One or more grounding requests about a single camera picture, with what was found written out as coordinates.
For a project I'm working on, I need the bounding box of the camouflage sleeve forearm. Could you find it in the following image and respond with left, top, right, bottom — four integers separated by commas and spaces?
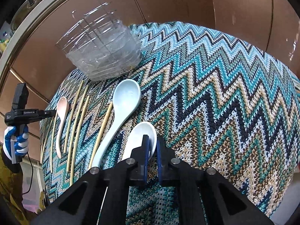
1, 146, 29, 224

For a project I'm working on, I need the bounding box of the blue white gloved hand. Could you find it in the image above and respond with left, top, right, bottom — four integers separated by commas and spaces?
3, 124, 29, 164

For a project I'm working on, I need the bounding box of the white ceramic spoon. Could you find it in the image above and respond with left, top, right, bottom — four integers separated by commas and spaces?
122, 121, 157, 160

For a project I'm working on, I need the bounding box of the beige chopstick left of pink spoon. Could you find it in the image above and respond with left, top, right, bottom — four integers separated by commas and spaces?
50, 112, 58, 173

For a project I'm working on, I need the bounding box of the small pink ceramic spoon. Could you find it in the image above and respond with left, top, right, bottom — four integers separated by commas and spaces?
55, 97, 69, 159

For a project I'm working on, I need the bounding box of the beige chopstick near blue spoon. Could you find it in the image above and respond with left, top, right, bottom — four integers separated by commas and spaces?
88, 102, 113, 169

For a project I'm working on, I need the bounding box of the beige chopstick upper middle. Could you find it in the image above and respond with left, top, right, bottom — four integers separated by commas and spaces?
66, 85, 89, 173

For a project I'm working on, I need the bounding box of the beige chopstick beside pink spoon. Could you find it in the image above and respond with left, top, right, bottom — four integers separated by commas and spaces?
63, 80, 84, 154

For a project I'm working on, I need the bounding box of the beige chopstick long middle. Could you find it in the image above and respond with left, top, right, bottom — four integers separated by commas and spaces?
70, 95, 90, 186

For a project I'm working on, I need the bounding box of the large light blue spoon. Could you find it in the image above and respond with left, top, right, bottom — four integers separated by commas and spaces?
91, 79, 141, 168

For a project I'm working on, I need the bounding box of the zigzag knitted table mat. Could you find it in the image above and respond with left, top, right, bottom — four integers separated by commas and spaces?
46, 21, 299, 224

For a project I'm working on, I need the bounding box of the metal pot with lid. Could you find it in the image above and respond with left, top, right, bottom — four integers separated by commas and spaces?
10, 0, 42, 31

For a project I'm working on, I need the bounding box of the black cable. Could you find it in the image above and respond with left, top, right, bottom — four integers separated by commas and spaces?
22, 153, 35, 196

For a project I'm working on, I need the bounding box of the clear wire utensil holder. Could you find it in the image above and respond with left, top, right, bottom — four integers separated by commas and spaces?
56, 0, 142, 82

